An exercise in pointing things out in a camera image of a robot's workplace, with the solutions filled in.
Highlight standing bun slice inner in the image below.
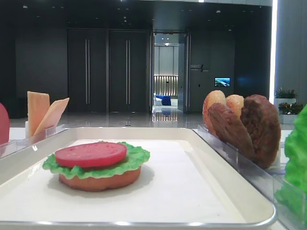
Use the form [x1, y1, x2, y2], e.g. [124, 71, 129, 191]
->
[226, 94, 244, 118]

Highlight orange cheese slice right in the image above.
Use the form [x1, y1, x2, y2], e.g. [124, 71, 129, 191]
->
[34, 98, 69, 135]

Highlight standing green lettuce leaf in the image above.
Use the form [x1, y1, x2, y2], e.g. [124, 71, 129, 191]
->
[276, 107, 307, 216]

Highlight standing brown meat patty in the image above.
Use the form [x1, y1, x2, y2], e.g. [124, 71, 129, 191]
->
[240, 94, 281, 169]

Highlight tomato slice on tray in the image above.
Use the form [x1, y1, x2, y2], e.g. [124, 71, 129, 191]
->
[55, 142, 127, 168]

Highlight lettuce leaf on tray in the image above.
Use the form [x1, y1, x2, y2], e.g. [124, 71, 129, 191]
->
[42, 142, 150, 179]

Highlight wall display screen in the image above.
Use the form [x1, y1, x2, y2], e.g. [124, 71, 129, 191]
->
[214, 78, 230, 87]

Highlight standing red tomato slice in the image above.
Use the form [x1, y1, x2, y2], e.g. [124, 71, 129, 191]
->
[0, 104, 10, 145]

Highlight brown meat patty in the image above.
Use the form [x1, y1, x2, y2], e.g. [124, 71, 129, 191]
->
[208, 103, 256, 160]
[240, 94, 281, 169]

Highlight bottom bun on tray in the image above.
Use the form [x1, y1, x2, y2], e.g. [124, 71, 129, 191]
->
[59, 166, 142, 192]

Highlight white rectangular tray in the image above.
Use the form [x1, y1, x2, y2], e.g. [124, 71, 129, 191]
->
[0, 127, 277, 230]

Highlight clear acrylic rack right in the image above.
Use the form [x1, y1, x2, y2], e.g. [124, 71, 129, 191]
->
[197, 125, 307, 230]

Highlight orange cheese slice left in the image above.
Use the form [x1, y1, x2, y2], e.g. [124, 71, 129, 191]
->
[27, 91, 50, 137]

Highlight potted plants in planter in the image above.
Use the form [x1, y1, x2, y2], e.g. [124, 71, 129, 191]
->
[274, 88, 303, 125]

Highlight clear acrylic rack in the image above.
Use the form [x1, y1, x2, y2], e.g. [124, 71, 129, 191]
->
[197, 125, 307, 230]
[0, 124, 68, 158]

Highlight clear acrylic rack left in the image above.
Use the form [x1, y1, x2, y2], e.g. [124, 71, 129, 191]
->
[0, 124, 68, 158]

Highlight orange cheese slice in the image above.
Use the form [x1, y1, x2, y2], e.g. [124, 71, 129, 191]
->
[34, 98, 69, 135]
[27, 91, 50, 137]

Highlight black double door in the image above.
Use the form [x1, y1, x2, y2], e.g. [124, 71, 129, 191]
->
[68, 29, 148, 113]

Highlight standing bun slice outer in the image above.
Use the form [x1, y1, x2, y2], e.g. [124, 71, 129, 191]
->
[202, 90, 226, 136]

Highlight standing bun slice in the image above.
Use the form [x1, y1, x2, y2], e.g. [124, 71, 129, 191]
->
[226, 94, 244, 118]
[202, 90, 226, 136]

